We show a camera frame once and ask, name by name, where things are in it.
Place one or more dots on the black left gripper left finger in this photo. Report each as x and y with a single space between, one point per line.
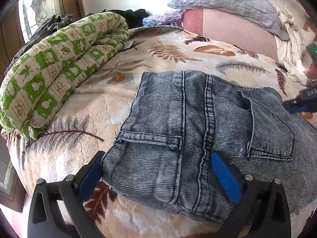
57 208

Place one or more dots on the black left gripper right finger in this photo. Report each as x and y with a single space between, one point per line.
272 218

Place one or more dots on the cream leaf pattern fleece blanket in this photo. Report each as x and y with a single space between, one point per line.
90 120

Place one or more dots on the pink bed sheet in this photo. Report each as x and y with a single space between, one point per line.
232 29

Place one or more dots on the green white patterned quilt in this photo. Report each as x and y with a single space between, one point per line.
39 83

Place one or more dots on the purple plastic bag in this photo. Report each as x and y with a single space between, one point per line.
173 18

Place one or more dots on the cream crumpled cloth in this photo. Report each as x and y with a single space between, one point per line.
290 52

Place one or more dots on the blue grey denim pants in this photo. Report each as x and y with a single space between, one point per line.
161 157

